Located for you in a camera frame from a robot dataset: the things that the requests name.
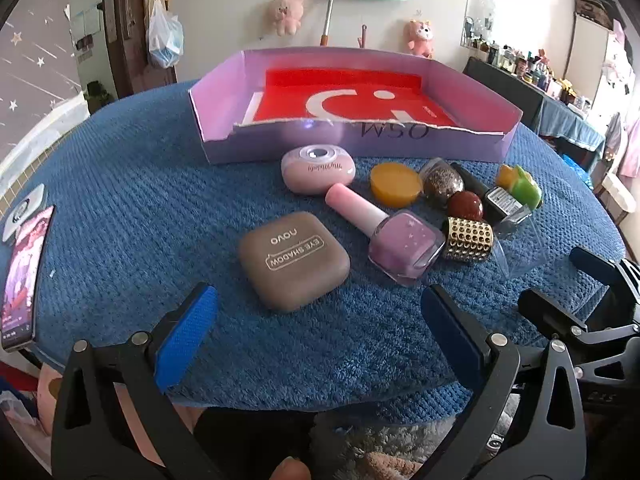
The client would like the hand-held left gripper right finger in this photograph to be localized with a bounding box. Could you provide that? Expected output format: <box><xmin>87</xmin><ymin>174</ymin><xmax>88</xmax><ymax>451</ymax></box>
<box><xmin>420</xmin><ymin>284</ymin><xmax>586</xmax><ymax>480</ymax></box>

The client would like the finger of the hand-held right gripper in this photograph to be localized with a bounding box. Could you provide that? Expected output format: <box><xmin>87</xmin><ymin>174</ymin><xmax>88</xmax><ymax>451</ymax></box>
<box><xmin>516</xmin><ymin>287</ymin><xmax>599</xmax><ymax>342</ymax></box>
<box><xmin>569</xmin><ymin>246</ymin><xmax>640</xmax><ymax>311</ymax></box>

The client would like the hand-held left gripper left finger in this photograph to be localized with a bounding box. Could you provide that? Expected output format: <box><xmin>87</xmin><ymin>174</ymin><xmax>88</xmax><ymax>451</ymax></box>
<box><xmin>51</xmin><ymin>281</ymin><xmax>221</xmax><ymax>480</ymax></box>

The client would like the clear plastic cup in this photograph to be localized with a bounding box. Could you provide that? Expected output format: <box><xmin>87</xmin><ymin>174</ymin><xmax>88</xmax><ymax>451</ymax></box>
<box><xmin>492</xmin><ymin>203</ymin><xmax>556</xmax><ymax>281</ymax></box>

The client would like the gold bead cube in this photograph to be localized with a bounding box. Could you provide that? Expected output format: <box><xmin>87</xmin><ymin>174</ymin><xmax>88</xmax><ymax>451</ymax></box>
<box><xmin>440</xmin><ymin>216</ymin><xmax>495</xmax><ymax>264</ymax></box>

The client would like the purple nail polish bottle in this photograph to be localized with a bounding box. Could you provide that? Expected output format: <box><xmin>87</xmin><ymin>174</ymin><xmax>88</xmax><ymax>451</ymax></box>
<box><xmin>325</xmin><ymin>183</ymin><xmax>447</xmax><ymax>287</ymax></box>

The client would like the green yellow toy duck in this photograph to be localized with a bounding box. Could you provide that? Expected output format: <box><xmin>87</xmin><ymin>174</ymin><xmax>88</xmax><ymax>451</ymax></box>
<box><xmin>495</xmin><ymin>164</ymin><xmax>544</xmax><ymax>211</ymax></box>

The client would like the black nail polish bottle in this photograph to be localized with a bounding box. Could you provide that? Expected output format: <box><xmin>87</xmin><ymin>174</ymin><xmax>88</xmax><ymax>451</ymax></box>
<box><xmin>450</xmin><ymin>161</ymin><xmax>531</xmax><ymax>226</ymax></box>

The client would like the brown square eyeshadow case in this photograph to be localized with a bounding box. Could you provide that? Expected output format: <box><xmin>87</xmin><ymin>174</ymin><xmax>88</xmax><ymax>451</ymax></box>
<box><xmin>237</xmin><ymin>211</ymin><xmax>352</xmax><ymax>313</ymax></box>

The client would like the dark red ball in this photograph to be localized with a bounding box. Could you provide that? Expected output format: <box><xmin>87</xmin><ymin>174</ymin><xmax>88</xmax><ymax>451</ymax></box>
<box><xmin>446</xmin><ymin>190</ymin><xmax>485</xmax><ymax>223</ymax></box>

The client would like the yellow round disc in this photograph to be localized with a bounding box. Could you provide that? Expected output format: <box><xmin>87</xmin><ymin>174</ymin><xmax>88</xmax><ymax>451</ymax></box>
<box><xmin>369</xmin><ymin>162</ymin><xmax>424</xmax><ymax>206</ymax></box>

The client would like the pink oval digital device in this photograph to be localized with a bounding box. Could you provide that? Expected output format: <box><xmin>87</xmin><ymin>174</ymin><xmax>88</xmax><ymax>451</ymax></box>
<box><xmin>280</xmin><ymin>145</ymin><xmax>357</xmax><ymax>196</ymax></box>

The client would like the purple cardboard box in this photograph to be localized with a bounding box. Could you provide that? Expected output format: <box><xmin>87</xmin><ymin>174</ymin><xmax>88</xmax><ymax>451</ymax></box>
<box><xmin>188</xmin><ymin>46</ymin><xmax>524</xmax><ymax>166</ymax></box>

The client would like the person's left hand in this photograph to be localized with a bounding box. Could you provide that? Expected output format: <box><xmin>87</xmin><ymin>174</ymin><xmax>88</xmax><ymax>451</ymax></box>
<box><xmin>272</xmin><ymin>457</ymin><xmax>312</xmax><ymax>480</ymax></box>

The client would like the white bench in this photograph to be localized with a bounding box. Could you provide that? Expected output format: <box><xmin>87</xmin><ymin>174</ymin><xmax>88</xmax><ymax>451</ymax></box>
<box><xmin>602</xmin><ymin>172</ymin><xmax>637</xmax><ymax>226</ymax></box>

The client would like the blue box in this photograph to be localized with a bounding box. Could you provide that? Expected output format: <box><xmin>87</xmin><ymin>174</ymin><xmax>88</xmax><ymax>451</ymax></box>
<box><xmin>562</xmin><ymin>155</ymin><xmax>596</xmax><ymax>191</ymax></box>

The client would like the pink curtain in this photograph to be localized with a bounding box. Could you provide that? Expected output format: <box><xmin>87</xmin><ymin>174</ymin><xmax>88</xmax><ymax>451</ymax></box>
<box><xmin>612</xmin><ymin>110</ymin><xmax>640</xmax><ymax>181</ymax></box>

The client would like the grey fluffy rug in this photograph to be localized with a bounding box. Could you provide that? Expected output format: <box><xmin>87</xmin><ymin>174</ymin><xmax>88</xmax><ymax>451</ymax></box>
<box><xmin>320</xmin><ymin>395</ymin><xmax>506</xmax><ymax>480</ymax></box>

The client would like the blue tablecloth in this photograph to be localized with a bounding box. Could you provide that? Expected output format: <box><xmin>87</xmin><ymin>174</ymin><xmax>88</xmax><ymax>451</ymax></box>
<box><xmin>537</xmin><ymin>91</ymin><xmax>606</xmax><ymax>153</ymax></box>

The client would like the blue textured blanket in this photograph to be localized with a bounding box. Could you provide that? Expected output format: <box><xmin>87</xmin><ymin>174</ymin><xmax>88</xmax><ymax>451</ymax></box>
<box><xmin>0</xmin><ymin>79</ymin><xmax>628</xmax><ymax>426</ymax></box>

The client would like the smartphone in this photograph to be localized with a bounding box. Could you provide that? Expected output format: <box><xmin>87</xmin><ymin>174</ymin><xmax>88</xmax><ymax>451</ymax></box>
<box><xmin>0</xmin><ymin>205</ymin><xmax>55</xmax><ymax>352</ymax></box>

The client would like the white phone stand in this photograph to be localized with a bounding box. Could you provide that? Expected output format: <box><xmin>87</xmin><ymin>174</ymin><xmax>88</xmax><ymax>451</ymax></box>
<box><xmin>2</xmin><ymin>183</ymin><xmax>47</xmax><ymax>245</ymax></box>

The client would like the white cabinet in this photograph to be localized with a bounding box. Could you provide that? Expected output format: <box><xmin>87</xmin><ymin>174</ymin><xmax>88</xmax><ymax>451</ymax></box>
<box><xmin>565</xmin><ymin>12</ymin><xmax>626</xmax><ymax>96</ymax></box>

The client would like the cluttered side table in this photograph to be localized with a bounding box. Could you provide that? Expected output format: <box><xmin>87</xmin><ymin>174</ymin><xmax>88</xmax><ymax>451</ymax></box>
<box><xmin>465</xmin><ymin>35</ymin><xmax>596</xmax><ymax>106</ymax></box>

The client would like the dark bag on cabinet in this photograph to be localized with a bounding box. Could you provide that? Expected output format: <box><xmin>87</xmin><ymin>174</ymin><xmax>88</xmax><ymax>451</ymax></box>
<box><xmin>574</xmin><ymin>0</ymin><xmax>621</xmax><ymax>31</ymax></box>

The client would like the red paper liner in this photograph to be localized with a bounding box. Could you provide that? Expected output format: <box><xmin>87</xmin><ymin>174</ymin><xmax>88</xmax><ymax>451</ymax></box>
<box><xmin>246</xmin><ymin>67</ymin><xmax>458</xmax><ymax>128</ymax></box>

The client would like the pink bear plush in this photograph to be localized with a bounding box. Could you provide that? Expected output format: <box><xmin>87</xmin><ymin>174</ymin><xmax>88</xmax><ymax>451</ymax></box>
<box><xmin>404</xmin><ymin>20</ymin><xmax>435</xmax><ymax>58</ymax></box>

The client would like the brown wooden door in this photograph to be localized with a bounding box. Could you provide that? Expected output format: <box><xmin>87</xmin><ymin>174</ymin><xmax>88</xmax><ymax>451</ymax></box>
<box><xmin>102</xmin><ymin>0</ymin><xmax>178</xmax><ymax>96</ymax></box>

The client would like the white plastic bag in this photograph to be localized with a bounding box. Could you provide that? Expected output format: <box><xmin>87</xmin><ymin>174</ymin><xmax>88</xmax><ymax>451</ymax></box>
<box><xmin>148</xmin><ymin>0</ymin><xmax>185</xmax><ymax>69</ymax></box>

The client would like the star print curtain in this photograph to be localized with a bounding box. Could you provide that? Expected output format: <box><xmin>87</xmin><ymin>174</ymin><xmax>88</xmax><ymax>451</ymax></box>
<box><xmin>0</xmin><ymin>0</ymin><xmax>88</xmax><ymax>146</ymax></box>

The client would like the pink pig plush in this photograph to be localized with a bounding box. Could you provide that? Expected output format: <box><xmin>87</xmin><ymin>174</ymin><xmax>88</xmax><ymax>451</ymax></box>
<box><xmin>265</xmin><ymin>0</ymin><xmax>305</xmax><ymax>37</ymax></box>

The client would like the wall mirror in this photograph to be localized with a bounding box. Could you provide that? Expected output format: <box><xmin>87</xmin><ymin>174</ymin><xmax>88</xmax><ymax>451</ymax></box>
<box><xmin>461</xmin><ymin>0</ymin><xmax>503</xmax><ymax>51</ymax></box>

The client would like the mop handle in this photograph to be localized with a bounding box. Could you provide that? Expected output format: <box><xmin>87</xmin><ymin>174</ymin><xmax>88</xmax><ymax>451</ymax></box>
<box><xmin>319</xmin><ymin>0</ymin><xmax>337</xmax><ymax>48</ymax></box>

